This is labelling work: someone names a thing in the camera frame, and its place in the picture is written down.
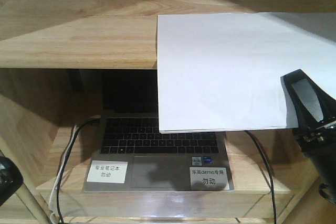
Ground white label sticker right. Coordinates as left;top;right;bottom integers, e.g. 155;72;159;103
190;167;230;190

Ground white paper sheets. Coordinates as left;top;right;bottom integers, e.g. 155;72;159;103
157;13;335;133

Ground white label sticker left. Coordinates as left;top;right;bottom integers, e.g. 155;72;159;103
86;160;128;184

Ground wooden shelf unit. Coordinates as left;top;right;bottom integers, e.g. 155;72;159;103
1;0;335;223

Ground black cable left of laptop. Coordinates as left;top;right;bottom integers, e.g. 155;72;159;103
55;119;100;224

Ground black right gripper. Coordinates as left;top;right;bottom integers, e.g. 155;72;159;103
283;69;335;204

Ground black cable right of laptop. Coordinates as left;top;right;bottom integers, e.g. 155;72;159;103
241;129;278;224

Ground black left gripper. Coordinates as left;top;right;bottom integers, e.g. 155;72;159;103
1;153;23;205

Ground silver laptop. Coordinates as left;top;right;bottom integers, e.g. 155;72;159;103
83;69;234;193

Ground black cable of laptop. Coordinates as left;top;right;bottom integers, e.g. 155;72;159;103
241;129;278;224
55;119;100;224

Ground white label sticker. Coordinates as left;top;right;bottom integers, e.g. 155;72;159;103
86;160;128;184
190;167;230;190

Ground white cable left of laptop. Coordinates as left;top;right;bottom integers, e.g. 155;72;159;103
49;125;79;224

